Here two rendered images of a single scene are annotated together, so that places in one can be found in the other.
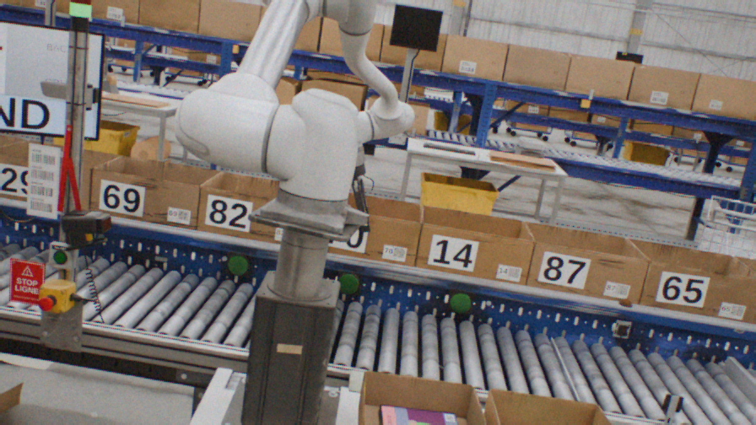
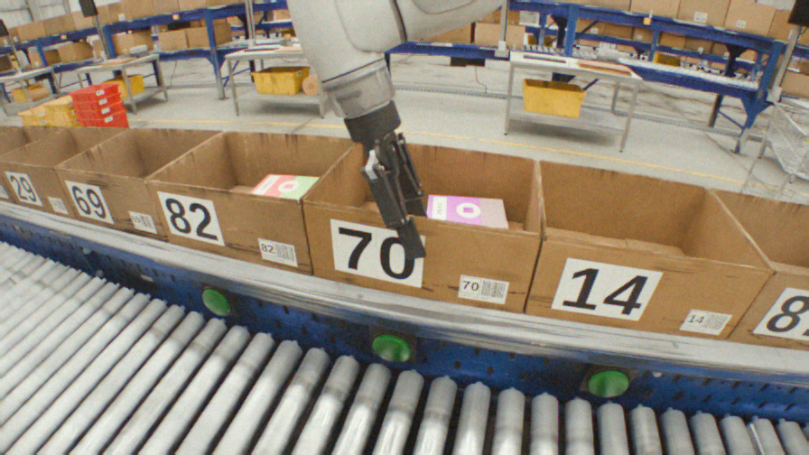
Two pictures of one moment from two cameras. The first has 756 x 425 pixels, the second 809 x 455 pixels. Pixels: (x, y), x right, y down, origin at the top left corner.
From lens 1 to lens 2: 197 cm
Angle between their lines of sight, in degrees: 22
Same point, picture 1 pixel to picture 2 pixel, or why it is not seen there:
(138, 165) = (146, 137)
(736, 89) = (756, 12)
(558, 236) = (755, 211)
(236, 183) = (245, 144)
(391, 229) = (475, 247)
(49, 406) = not seen: hidden behind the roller
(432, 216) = (555, 179)
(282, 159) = not seen: outside the picture
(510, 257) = (718, 298)
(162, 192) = (115, 191)
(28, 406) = not seen: hidden behind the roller
